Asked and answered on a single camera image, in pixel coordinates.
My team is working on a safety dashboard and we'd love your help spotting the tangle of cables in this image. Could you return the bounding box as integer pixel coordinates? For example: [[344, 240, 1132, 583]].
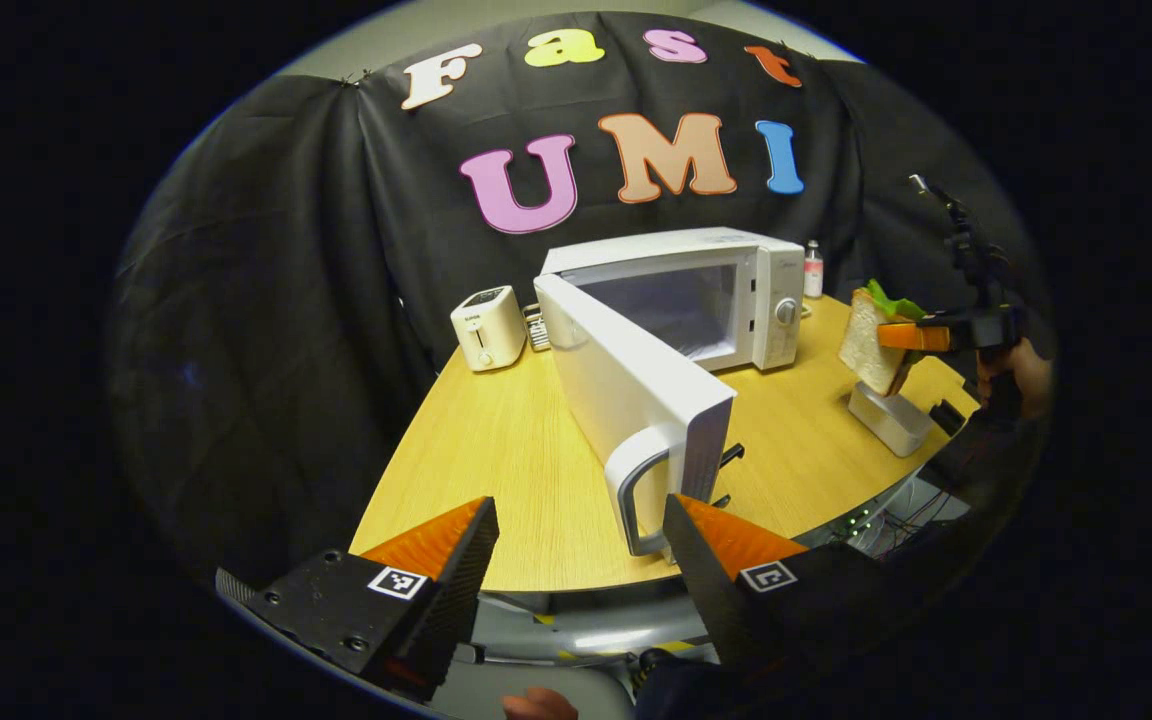
[[821, 478, 972, 561]]

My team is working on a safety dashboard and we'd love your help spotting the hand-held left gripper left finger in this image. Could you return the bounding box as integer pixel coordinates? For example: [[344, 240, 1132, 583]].
[[241, 497, 500, 701]]

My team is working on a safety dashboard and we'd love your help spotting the white sandwich holder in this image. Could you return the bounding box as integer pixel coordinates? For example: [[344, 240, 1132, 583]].
[[848, 380, 935, 458]]

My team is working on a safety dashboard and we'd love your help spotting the white microwave oven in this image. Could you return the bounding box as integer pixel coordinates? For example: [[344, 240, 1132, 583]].
[[533, 227, 807, 558]]

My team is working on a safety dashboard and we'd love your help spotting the sandwich with lettuce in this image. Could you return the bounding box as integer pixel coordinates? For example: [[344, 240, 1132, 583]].
[[838, 280, 932, 398]]

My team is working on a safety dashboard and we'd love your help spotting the person's dark blue clothing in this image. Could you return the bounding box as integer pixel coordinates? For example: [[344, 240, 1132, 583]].
[[634, 648, 742, 720]]

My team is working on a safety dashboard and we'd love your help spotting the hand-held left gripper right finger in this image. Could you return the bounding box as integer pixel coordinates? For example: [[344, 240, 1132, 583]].
[[663, 493, 902, 691]]

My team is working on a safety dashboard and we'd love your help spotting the white toaster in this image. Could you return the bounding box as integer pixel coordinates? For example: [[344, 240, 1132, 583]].
[[450, 286, 528, 373]]

